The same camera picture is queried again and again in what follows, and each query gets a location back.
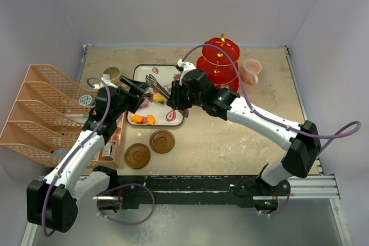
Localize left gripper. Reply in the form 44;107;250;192
111;77;150;119

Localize metal tongs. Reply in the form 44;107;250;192
145;74;189;118

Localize green cake slice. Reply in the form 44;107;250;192
164;84;172;92

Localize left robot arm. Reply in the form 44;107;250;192
27;76;149;237

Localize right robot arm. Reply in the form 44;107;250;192
167;60;321;195

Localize pink cake slice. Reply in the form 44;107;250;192
138;99;149;109

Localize yellow cake slice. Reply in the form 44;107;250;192
149;93;167;104

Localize beige ceramic mug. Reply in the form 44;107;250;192
103;67;121;85

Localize orange fish cake left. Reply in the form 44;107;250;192
130;115;144;124

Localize orange fish cake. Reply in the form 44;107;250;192
130;115;144;124
142;115;156;126

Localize red three-tier cake stand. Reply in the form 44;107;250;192
197;33;240;92

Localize orange fish cake right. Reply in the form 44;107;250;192
142;115;156;126

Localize white strawberry tray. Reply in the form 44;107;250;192
127;64;184;127

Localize round blue white tin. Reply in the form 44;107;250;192
78;94;95;107

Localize brown wooden coaster right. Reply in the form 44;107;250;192
149;130;175;154

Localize brown wooden coaster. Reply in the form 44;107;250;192
125;143;150;169
149;130;175;154

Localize pink mug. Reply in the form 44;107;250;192
239;59;262;85

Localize small grey box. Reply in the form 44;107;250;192
101;142;115;159

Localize brown wooden coaster left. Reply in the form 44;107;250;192
125;143;150;169

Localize pink desk organizer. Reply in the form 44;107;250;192
0;64;129;169

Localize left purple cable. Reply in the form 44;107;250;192
42;77;112;237

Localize black base frame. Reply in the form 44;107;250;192
94;166;291;211

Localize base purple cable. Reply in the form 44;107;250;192
96;182;157;226

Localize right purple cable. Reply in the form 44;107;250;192
181;44;363;217

